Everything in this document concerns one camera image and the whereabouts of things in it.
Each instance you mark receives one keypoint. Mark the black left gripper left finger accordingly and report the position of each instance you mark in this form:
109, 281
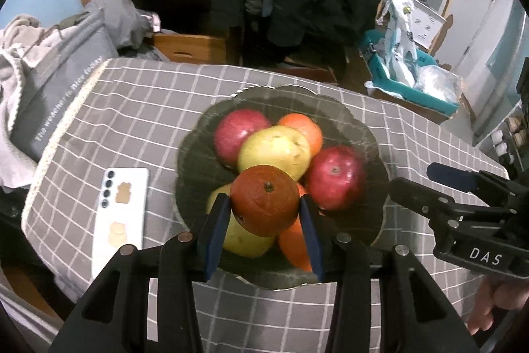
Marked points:
143, 300

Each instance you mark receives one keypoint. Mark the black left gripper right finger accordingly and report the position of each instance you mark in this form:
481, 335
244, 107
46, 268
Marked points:
415, 315

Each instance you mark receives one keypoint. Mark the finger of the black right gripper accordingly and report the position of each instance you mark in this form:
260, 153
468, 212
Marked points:
420, 199
461, 180

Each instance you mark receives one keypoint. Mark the large dark red apple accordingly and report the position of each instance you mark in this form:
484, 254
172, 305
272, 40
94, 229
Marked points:
336, 178

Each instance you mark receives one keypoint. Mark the orange tangerine front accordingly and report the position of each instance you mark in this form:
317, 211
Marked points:
264, 200

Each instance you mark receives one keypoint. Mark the orange tangerine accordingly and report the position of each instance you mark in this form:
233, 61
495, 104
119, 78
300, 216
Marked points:
307, 127
264, 200

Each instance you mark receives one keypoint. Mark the right hand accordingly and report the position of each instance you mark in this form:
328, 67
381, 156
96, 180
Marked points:
506, 295

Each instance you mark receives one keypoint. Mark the grey shoe rack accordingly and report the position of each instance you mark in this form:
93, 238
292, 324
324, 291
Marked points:
507, 142

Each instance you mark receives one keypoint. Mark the white smartphone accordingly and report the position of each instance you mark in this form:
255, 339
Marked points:
120, 213

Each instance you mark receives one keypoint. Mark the clear plastic bag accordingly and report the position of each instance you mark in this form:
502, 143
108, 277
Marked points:
439, 83

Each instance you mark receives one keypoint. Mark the teal cardboard box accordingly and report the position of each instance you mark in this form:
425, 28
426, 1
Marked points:
402, 92

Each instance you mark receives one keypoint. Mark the large orange grapefruit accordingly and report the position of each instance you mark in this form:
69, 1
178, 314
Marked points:
293, 246

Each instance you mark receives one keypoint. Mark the yellow lemon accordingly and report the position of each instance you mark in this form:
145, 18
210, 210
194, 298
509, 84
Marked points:
243, 243

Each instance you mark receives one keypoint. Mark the brown cardboard box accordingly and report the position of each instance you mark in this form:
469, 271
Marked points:
356, 74

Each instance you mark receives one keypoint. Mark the white printed plastic bag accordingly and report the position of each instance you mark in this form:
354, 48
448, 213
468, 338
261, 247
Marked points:
400, 53

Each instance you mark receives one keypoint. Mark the orange tangerine right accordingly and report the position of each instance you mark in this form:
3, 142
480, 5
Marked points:
307, 127

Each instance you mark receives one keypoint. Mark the white patterned storage box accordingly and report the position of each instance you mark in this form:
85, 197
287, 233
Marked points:
426, 24

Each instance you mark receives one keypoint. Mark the yellow green apple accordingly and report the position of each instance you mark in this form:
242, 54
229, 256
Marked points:
277, 146

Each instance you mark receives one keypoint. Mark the flat cardboard box with label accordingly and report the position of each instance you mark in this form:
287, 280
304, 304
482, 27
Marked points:
304, 70

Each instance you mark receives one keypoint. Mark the small red apple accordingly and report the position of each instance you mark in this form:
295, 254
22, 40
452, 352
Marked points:
233, 130

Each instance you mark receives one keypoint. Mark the grey printed bag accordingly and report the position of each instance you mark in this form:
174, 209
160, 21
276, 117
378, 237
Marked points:
55, 82

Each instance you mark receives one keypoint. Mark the wooden drawer box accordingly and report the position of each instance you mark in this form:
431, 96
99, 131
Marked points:
193, 49

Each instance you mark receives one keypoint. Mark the grey crumpled clothing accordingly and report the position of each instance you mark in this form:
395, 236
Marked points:
130, 29

